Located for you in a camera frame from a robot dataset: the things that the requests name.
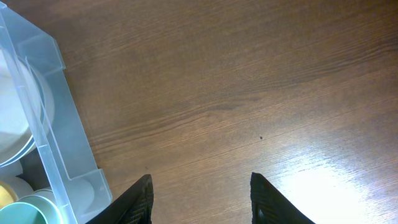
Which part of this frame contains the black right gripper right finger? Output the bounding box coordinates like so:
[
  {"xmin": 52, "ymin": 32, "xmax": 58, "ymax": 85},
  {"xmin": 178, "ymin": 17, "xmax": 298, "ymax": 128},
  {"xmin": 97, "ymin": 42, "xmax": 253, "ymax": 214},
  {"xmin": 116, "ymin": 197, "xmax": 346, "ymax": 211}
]
[{"xmin": 250, "ymin": 172, "xmax": 315, "ymax": 224}]

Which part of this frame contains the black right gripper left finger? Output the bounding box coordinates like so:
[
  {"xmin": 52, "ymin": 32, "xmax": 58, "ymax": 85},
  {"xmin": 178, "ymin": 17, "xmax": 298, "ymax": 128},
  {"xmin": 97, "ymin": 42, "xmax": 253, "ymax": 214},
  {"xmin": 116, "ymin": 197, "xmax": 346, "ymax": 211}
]
[{"xmin": 87, "ymin": 174, "xmax": 154, "ymax": 224}]

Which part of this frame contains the cream cup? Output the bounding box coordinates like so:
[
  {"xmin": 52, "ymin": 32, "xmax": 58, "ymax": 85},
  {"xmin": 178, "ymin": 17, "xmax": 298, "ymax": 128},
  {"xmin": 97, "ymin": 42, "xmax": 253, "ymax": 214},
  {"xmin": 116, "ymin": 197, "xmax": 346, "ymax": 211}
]
[{"xmin": 33, "ymin": 179, "xmax": 95, "ymax": 217}]

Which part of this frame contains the mint green cup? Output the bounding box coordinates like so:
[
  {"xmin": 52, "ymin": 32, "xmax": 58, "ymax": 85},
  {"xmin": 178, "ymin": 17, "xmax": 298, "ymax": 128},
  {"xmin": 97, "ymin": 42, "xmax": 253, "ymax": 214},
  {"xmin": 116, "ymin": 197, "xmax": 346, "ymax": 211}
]
[{"xmin": 1, "ymin": 195, "xmax": 63, "ymax": 224}]

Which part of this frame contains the white small bowl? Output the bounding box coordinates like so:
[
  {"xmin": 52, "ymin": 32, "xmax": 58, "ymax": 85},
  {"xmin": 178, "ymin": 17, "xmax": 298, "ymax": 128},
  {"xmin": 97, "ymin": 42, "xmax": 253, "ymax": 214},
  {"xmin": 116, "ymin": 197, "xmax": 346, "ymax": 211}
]
[{"xmin": 1, "ymin": 177, "xmax": 34, "ymax": 202}]

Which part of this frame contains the beige large bowl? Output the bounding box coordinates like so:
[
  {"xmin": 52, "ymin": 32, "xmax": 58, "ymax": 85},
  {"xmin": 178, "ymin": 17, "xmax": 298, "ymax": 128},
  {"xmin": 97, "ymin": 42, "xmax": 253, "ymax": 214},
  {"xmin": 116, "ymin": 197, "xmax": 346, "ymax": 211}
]
[{"xmin": 0, "ymin": 49, "xmax": 43, "ymax": 156}]

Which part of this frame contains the cream large bowl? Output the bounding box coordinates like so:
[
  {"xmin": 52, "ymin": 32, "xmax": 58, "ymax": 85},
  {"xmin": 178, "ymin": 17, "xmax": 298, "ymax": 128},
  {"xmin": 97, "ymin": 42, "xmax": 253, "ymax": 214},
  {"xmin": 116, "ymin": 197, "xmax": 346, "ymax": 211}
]
[{"xmin": 1, "ymin": 64, "xmax": 55, "ymax": 166}]

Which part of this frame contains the clear plastic storage container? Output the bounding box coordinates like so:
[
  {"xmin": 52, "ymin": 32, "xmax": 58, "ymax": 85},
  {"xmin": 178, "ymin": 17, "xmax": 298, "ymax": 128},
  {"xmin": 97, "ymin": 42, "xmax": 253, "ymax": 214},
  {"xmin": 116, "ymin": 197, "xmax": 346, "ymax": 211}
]
[{"xmin": 1, "ymin": 4, "xmax": 112, "ymax": 223}]

